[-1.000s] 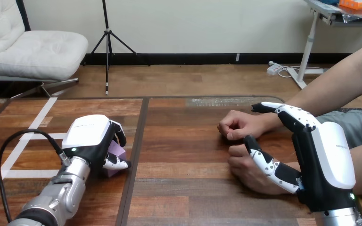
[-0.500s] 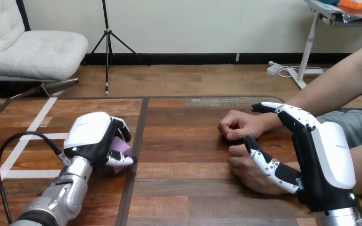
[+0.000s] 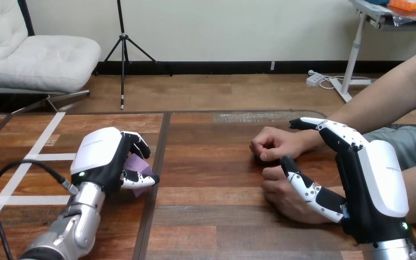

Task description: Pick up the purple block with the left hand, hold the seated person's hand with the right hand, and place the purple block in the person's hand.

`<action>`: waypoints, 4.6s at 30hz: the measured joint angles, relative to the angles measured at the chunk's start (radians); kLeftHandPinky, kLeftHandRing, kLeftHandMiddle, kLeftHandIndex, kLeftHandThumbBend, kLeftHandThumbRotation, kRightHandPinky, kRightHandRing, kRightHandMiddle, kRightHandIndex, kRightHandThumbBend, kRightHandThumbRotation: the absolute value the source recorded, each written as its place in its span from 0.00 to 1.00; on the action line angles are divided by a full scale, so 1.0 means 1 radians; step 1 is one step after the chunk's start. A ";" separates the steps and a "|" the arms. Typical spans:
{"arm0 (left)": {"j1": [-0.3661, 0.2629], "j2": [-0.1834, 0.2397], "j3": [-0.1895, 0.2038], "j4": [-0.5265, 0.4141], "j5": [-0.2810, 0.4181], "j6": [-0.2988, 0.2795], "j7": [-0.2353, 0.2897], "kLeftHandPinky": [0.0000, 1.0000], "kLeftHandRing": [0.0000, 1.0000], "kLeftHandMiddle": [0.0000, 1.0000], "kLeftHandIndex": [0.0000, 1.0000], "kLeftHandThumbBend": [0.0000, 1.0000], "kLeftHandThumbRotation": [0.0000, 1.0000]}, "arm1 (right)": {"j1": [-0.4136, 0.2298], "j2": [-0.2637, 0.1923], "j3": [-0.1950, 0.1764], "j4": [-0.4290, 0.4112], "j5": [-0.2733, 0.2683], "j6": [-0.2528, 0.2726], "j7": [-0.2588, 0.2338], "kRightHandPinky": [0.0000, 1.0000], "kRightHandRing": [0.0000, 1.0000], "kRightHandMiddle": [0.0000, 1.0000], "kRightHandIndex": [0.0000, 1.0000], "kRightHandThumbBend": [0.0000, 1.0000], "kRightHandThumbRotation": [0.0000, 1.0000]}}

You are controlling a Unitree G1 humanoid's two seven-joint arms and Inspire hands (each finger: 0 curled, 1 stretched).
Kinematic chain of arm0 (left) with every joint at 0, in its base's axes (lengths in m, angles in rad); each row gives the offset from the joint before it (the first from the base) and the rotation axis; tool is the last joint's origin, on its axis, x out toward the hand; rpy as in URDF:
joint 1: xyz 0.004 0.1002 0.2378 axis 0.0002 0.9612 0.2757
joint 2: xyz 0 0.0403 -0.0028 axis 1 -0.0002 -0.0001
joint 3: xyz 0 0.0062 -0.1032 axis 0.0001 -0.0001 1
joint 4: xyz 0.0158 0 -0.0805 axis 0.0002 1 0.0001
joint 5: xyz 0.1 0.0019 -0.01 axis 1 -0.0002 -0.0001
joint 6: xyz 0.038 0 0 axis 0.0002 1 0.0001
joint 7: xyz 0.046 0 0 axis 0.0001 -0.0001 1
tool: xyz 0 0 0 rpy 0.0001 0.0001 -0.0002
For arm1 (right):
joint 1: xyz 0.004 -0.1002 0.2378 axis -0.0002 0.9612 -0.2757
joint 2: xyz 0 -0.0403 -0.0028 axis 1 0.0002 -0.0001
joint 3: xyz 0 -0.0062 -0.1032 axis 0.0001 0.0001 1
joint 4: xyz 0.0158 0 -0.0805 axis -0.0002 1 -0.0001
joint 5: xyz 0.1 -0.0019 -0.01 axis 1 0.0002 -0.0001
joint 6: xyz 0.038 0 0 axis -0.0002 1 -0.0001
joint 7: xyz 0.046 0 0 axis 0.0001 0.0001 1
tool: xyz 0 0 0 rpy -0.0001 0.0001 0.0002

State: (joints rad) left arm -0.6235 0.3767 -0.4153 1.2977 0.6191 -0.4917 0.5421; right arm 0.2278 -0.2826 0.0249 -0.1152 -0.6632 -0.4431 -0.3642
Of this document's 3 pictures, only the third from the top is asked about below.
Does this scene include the person's hand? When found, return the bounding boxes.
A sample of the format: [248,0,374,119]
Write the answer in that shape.
[249,126,326,163]
[261,165,339,225]

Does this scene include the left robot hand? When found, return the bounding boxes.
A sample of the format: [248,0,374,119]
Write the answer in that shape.
[69,126,161,195]

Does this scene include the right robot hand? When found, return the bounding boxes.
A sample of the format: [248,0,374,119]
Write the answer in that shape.
[279,117,412,246]

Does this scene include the purple block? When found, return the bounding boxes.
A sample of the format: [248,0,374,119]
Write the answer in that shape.
[123,153,155,198]

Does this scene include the person's body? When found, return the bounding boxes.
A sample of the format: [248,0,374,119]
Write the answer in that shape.
[363,32,416,172]

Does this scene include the white power strip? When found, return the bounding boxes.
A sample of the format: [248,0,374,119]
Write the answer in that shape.
[305,70,326,87]

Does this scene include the black tripod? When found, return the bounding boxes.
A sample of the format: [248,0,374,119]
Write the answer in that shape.
[94,0,173,111]

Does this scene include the white cushioned chair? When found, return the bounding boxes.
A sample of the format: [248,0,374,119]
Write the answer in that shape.
[0,0,102,114]

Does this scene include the white desk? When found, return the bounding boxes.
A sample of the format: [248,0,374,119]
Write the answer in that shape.
[328,0,416,104]

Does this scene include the orange thing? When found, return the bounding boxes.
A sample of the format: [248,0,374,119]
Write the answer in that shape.
[388,0,416,12]

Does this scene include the tangle of cables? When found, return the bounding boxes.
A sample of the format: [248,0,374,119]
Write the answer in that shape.
[318,74,374,91]

